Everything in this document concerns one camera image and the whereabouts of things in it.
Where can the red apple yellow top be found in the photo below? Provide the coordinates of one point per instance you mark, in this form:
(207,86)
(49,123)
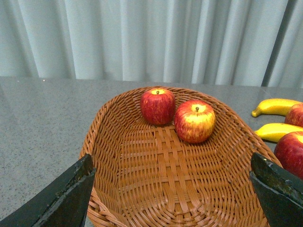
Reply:
(289,151)

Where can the brown woven wicker basket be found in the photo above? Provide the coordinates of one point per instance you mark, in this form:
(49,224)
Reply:
(146,176)

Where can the yellow banana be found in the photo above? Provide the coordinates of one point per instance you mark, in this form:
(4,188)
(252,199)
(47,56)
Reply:
(275,131)
(275,106)

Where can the grey pleated curtain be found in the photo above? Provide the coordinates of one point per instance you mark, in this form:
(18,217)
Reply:
(218,42)

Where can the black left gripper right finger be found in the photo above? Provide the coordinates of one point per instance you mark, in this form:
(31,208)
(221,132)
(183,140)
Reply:
(279,192)

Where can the upper yellow banana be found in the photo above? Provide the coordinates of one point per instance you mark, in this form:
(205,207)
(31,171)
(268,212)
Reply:
(275,106)

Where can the lower yellow banana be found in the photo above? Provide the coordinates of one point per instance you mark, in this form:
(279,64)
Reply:
(275,131)

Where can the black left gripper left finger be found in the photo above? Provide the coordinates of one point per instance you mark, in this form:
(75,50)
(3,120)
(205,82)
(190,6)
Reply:
(63,203)

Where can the dark red streaked apple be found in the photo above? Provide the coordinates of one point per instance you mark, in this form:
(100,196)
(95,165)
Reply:
(295,115)

